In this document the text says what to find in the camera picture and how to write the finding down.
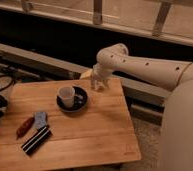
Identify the red-brown handled tool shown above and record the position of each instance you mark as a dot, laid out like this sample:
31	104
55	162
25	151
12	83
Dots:
23	129

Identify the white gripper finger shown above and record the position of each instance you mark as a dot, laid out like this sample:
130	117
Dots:
104	85
94	84

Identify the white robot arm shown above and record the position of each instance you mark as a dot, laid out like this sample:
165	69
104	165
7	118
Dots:
175	151

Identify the grey blue cloth piece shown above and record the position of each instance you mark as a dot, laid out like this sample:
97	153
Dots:
40	119

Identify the black round saucer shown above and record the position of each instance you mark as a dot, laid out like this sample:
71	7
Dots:
80	101

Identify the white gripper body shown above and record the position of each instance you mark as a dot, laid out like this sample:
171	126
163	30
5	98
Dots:
100	74

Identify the black white striped box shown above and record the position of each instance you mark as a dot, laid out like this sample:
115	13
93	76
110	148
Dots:
32	144

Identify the wooden table board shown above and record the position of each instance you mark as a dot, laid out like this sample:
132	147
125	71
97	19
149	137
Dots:
101	133

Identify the white ceramic cup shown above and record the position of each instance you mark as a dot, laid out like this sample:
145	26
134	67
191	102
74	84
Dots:
67	95

